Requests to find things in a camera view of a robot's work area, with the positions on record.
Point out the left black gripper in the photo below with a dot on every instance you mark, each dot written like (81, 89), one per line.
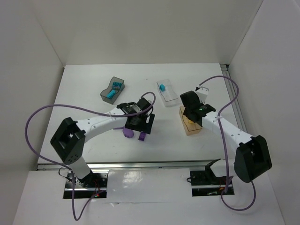
(145, 126)

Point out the dark purple lego plate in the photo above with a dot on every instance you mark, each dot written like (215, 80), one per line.
(142, 136)

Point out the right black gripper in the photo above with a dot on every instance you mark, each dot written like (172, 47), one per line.
(192, 114)

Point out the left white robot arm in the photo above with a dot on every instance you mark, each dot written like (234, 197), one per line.
(70, 137)

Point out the aluminium rail frame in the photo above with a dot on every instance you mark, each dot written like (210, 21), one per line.
(80, 89)

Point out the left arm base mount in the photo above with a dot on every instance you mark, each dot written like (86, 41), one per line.
(97, 186)

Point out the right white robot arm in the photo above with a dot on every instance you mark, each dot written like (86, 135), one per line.
(252, 157)

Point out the teal rounded lego brick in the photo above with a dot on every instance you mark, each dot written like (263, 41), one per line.
(116, 85)

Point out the dark smoky plastic container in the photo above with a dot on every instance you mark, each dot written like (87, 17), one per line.
(109, 88)

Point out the small teal lego cube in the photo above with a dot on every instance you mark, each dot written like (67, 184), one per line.
(162, 87)

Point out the orange tinted plastic container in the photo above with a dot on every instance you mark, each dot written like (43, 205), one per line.
(190, 129)

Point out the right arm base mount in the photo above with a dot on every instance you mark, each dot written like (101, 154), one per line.
(205, 183)

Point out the purple oval lego brick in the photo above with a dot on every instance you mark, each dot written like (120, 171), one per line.
(128, 133)

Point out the teal rectangular lego brick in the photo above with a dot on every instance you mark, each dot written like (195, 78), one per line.
(111, 94)

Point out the clear plastic container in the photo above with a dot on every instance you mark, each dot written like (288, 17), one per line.
(169, 97)

